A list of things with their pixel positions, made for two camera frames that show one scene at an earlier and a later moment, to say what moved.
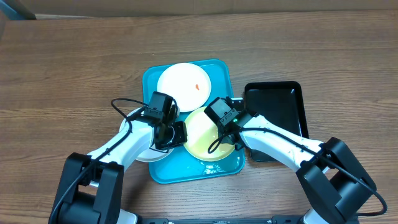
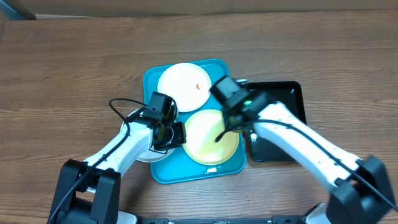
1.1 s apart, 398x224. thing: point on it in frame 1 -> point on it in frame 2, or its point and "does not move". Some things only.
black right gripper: (237, 104) -> (232, 119)
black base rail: (273, 220) does not move
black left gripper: (181, 138) does not move
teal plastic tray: (183, 166) does not move
